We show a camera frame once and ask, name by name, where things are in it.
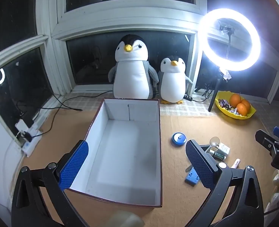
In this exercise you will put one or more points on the black phone holder gooseneck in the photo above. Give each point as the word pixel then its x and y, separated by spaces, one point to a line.
pixel 227 29

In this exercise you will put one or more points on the pile of wrapped candy bars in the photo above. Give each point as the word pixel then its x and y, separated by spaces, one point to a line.
pixel 224 103

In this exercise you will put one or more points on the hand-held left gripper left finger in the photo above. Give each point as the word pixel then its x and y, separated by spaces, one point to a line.
pixel 74 165

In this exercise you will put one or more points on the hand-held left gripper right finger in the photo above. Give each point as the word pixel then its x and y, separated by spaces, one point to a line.
pixel 201 163

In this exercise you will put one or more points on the checked white cloth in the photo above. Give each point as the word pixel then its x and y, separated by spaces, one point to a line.
pixel 189 110

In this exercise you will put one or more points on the large penguin plush toy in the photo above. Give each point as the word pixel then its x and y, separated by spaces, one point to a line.
pixel 132 75

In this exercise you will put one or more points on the white usb wall charger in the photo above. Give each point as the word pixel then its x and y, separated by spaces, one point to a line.
pixel 224 149

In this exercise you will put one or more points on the small blue plastic block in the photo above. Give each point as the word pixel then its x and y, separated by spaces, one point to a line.
pixel 192 177

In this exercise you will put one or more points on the small black plug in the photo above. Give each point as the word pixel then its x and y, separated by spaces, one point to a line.
pixel 27 136

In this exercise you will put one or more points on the black stand leg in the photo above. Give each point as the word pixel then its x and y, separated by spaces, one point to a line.
pixel 214 97

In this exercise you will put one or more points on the pink cosmetic tube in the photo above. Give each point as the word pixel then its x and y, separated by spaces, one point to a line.
pixel 236 163

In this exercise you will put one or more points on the white charger block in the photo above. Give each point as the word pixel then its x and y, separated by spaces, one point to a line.
pixel 21 125

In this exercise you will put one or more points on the white power strip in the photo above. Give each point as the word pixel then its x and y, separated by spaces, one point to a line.
pixel 31 146

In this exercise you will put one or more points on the clear wrapped candy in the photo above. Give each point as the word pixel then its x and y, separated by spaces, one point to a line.
pixel 234 111

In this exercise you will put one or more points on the black power adapter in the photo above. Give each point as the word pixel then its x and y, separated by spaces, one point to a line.
pixel 27 120

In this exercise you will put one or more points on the red cardboard box white inside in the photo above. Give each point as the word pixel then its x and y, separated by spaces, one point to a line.
pixel 120 151

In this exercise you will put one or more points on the small penguin plush toy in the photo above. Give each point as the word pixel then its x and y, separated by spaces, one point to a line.
pixel 172 85

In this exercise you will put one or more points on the person's right hand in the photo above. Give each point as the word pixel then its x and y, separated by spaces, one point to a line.
pixel 278 179

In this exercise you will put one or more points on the white window frame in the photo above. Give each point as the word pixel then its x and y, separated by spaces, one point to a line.
pixel 59 28

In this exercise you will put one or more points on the yellow fruit tray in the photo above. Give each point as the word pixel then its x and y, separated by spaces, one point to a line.
pixel 222 110

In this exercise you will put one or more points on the metal spoon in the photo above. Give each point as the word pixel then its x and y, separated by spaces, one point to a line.
pixel 214 141

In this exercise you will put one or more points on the green lip balm stick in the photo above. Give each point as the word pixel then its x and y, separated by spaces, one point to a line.
pixel 217 155

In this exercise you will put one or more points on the black power strip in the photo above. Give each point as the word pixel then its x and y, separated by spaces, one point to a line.
pixel 188 97

